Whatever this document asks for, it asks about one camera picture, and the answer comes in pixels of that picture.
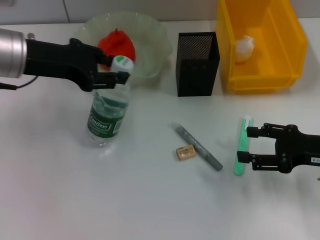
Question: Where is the mint green pen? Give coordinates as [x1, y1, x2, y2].
[233, 115, 254, 177]

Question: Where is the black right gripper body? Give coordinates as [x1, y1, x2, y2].
[274, 124, 320, 174]

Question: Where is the black mesh pen holder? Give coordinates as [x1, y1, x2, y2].
[176, 31, 221, 98]

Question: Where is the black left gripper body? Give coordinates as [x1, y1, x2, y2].
[24, 37, 101, 92]

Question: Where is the white paper ball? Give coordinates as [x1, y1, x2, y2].
[235, 35, 256, 64]

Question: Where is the green glass fruit plate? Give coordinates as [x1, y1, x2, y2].
[72, 10, 174, 87]

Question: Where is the grey marker pen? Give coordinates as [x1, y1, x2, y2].
[170, 121, 224, 172]

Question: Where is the left arm cable with plug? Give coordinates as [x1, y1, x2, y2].
[0, 32, 39, 91]

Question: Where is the clear green-label water bottle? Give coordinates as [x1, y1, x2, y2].
[87, 55, 134, 148]

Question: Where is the tan eraser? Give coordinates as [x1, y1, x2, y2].
[175, 145, 197, 162]

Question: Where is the yellow plastic bin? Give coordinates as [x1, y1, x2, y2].
[215, 0, 309, 95]

